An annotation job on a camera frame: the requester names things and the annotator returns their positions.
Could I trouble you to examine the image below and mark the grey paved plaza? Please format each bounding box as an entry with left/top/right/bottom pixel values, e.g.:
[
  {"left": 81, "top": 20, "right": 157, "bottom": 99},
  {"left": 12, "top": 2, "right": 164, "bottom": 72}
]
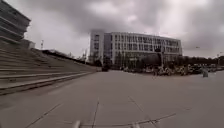
[{"left": 0, "top": 69, "right": 224, "bottom": 128}]

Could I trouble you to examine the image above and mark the robot's own part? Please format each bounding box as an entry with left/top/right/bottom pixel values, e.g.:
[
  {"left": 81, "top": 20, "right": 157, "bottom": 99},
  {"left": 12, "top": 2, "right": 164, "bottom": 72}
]
[
  {"left": 71, "top": 120, "right": 82, "bottom": 128},
  {"left": 130, "top": 122, "right": 141, "bottom": 128}
]

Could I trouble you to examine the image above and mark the white multi-storey building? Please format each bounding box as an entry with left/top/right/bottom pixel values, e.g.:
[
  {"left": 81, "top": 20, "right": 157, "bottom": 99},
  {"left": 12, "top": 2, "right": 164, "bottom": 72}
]
[{"left": 88, "top": 30, "right": 184, "bottom": 68}]

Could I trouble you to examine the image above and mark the grey banded building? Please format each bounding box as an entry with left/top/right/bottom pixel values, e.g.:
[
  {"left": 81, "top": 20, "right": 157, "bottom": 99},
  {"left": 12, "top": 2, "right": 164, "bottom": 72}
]
[{"left": 0, "top": 0, "right": 36, "bottom": 50}]

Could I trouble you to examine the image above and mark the row of trees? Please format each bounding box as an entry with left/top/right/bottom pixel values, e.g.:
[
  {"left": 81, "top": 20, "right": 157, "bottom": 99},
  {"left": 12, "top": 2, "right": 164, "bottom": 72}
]
[{"left": 94, "top": 52, "right": 224, "bottom": 72}]

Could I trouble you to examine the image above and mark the row of parked scooters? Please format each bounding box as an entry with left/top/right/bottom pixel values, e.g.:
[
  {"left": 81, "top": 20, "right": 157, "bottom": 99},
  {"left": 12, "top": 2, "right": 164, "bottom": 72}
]
[{"left": 119, "top": 63, "right": 224, "bottom": 77}]

